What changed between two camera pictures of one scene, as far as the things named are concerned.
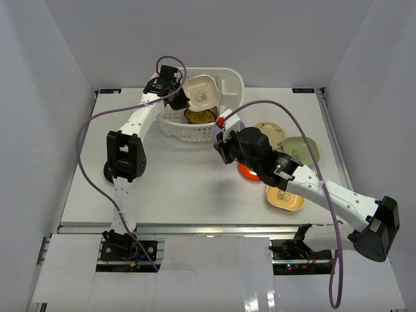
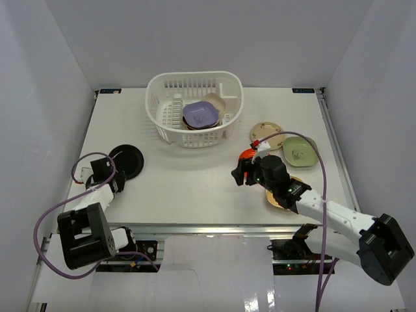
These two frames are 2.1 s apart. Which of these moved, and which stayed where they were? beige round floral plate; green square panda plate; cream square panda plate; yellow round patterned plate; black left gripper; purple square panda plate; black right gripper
Moved: cream square panda plate; black right gripper; yellow round patterned plate; black left gripper; purple square panda plate
Stayed: beige round floral plate; green square panda plate
